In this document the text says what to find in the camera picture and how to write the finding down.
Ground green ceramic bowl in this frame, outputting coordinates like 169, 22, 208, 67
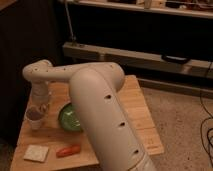
58, 103, 82, 132

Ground wooden table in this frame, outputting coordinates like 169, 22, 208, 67
10, 75, 164, 171

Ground translucent white cup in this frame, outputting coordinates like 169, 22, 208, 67
25, 107, 45, 130

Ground grey metal shelf beam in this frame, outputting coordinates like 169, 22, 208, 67
63, 42, 210, 77

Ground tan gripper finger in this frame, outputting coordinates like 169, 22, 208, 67
28, 107, 42, 119
40, 104, 49, 113

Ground metal vertical pole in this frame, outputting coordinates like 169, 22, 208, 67
64, 0, 76, 44

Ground black object on beam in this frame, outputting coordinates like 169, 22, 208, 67
161, 55, 190, 64

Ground black cables on floor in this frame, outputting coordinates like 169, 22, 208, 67
199, 61, 213, 158

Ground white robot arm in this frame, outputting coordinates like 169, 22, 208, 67
22, 60, 157, 171

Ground upper shelf with clutter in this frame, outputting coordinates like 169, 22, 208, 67
58, 0, 213, 19

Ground white square sponge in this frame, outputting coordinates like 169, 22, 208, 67
24, 145, 49, 162

